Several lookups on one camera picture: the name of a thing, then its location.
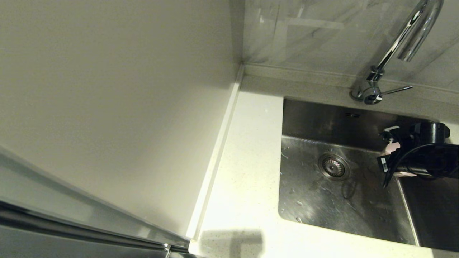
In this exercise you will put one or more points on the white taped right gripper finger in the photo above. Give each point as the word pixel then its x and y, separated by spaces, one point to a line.
pixel 384 164
pixel 391 135

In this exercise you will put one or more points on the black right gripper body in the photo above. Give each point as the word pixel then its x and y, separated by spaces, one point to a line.
pixel 416 157

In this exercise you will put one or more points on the pink bowl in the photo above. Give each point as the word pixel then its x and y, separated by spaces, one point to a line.
pixel 392 148

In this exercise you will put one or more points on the stainless steel sink basin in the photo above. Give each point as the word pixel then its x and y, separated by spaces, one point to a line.
pixel 340 208

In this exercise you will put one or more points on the chrome gooseneck faucet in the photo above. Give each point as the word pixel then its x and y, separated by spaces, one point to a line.
pixel 373 94

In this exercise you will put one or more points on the round metal drain strainer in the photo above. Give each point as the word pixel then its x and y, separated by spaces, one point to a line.
pixel 333 166

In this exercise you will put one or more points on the speckled stone backsplash ledge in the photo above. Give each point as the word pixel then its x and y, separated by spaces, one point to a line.
pixel 304 77

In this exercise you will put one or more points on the white countertop sealing strip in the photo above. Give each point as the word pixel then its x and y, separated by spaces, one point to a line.
pixel 218 150

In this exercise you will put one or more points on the white tall cabinet side panel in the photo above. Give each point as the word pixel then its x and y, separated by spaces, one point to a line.
pixel 107 89

